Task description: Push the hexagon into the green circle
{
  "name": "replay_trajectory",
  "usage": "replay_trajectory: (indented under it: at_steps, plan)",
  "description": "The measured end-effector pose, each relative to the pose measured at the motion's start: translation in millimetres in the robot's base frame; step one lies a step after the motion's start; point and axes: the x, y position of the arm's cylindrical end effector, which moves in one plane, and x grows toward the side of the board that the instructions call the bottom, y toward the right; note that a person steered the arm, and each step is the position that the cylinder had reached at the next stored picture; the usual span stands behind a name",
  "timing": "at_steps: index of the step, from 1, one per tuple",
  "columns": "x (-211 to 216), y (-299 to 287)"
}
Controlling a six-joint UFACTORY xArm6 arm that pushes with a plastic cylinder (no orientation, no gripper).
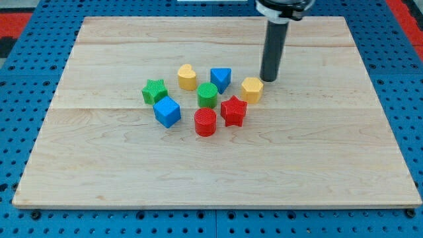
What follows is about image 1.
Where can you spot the yellow heart block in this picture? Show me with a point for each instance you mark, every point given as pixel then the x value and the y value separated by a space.
pixel 187 78

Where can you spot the green star block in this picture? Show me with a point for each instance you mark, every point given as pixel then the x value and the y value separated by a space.
pixel 154 91

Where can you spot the wooden board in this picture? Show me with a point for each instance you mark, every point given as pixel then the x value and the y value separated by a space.
pixel 317 139

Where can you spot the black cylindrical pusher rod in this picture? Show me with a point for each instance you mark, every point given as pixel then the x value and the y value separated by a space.
pixel 273 49

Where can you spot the red cylinder block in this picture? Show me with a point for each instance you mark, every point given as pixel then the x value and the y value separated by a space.
pixel 205 121

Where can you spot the blue triangle block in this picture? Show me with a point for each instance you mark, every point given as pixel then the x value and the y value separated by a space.
pixel 221 78

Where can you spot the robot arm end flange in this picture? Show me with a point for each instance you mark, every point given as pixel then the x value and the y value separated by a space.
pixel 282 11

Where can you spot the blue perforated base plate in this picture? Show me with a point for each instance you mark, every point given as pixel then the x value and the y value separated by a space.
pixel 388 40

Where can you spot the yellow hexagon block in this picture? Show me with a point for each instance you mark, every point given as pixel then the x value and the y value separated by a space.
pixel 251 89

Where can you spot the blue cube block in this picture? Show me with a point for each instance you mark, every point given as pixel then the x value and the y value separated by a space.
pixel 167 111

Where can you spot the red star block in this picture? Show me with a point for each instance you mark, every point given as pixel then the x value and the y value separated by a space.
pixel 233 111

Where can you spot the green cylinder block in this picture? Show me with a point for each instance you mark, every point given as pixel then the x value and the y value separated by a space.
pixel 207 95

